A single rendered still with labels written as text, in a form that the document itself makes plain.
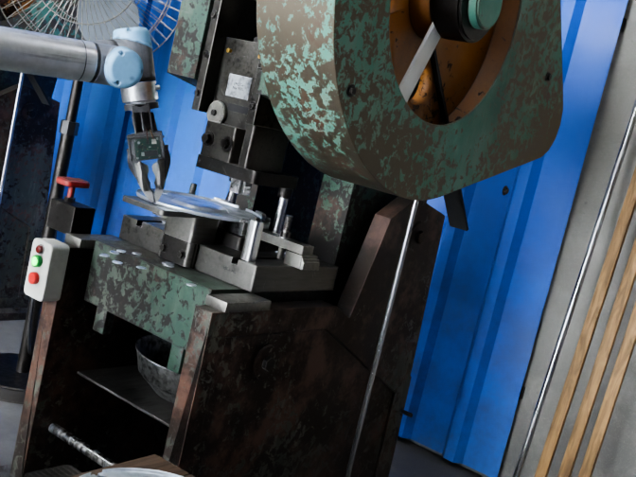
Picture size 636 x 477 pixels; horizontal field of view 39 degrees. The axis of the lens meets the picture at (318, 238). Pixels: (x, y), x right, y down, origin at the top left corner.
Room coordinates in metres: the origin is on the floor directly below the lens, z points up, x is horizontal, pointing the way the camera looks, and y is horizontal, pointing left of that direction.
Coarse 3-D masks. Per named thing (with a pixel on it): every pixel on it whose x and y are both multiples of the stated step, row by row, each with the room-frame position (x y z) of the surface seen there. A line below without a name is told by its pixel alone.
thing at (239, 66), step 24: (240, 48) 2.06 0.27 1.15; (240, 72) 2.05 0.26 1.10; (216, 96) 2.08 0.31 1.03; (240, 96) 2.04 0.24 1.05; (216, 120) 2.06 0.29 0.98; (240, 120) 2.03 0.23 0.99; (216, 144) 2.02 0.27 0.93; (240, 144) 2.01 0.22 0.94; (264, 144) 2.04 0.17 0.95; (264, 168) 2.05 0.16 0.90
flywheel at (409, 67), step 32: (416, 0) 1.81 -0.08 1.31; (448, 0) 1.77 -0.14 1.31; (480, 0) 1.76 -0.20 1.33; (512, 0) 2.09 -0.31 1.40; (416, 32) 1.85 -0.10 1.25; (448, 32) 1.80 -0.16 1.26; (480, 32) 1.83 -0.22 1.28; (512, 32) 2.09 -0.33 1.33; (416, 64) 1.79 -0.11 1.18; (448, 64) 1.98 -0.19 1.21; (480, 64) 2.09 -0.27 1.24; (416, 96) 1.95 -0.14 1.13; (448, 96) 2.00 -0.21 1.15; (480, 96) 2.06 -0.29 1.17
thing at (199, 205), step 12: (168, 192) 2.12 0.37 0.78; (180, 192) 2.14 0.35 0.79; (168, 204) 1.87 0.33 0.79; (180, 204) 1.96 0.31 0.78; (192, 204) 1.96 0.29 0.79; (204, 204) 2.01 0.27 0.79; (216, 204) 2.06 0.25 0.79; (228, 204) 2.15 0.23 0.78; (204, 216) 1.87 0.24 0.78; (216, 216) 1.88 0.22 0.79; (228, 216) 1.96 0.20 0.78; (240, 216) 2.01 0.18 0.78; (252, 216) 2.05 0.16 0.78
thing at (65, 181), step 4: (60, 176) 2.12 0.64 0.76; (56, 180) 2.11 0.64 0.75; (60, 180) 2.10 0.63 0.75; (64, 180) 2.09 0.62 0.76; (68, 180) 2.09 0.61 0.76; (72, 180) 2.10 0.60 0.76; (76, 180) 2.12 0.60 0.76; (80, 180) 2.14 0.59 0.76; (64, 184) 2.09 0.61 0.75; (68, 184) 2.09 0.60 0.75; (72, 184) 2.09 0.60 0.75; (76, 184) 2.10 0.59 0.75; (80, 184) 2.11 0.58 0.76; (84, 184) 2.12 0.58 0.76; (88, 184) 2.13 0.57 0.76; (68, 188) 2.12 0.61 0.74; (72, 188) 2.12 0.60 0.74; (68, 192) 2.12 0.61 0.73; (72, 192) 2.12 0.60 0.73; (68, 196) 2.12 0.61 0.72; (72, 196) 2.12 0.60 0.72
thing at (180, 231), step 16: (144, 208) 1.87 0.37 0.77; (160, 208) 1.85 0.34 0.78; (176, 224) 1.97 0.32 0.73; (192, 224) 1.95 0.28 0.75; (208, 224) 1.97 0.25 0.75; (176, 240) 1.97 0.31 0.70; (192, 240) 1.94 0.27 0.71; (208, 240) 1.98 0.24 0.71; (160, 256) 1.99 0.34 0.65; (176, 256) 1.96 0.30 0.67; (192, 256) 1.95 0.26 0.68
